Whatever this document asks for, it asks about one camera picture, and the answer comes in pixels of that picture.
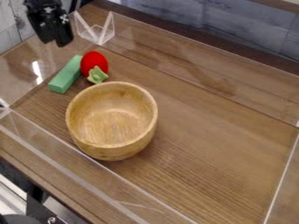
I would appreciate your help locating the green mat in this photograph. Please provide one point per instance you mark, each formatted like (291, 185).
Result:
(65, 76)

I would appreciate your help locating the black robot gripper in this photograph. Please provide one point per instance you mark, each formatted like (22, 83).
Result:
(40, 9)

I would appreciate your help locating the black metal bracket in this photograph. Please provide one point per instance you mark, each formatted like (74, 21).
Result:
(37, 211)

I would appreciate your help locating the red plush fruit green stem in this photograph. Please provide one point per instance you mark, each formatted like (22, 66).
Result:
(93, 67)

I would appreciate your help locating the light wooden bowl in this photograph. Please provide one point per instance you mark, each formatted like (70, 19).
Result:
(110, 119)

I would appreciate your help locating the clear acrylic tray enclosure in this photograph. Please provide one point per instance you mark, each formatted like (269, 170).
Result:
(185, 139)

